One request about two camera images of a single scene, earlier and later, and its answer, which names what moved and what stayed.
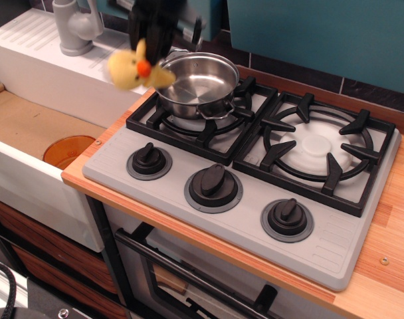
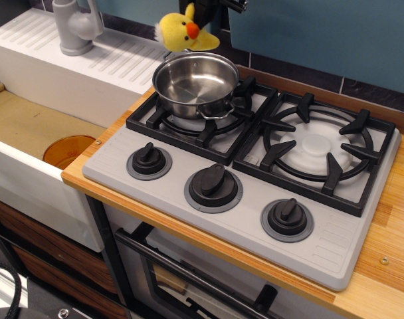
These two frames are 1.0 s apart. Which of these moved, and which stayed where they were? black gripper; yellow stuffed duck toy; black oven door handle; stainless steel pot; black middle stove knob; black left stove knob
Moved: black gripper; yellow stuffed duck toy
Stayed: black oven door handle; black left stove knob; stainless steel pot; black middle stove knob
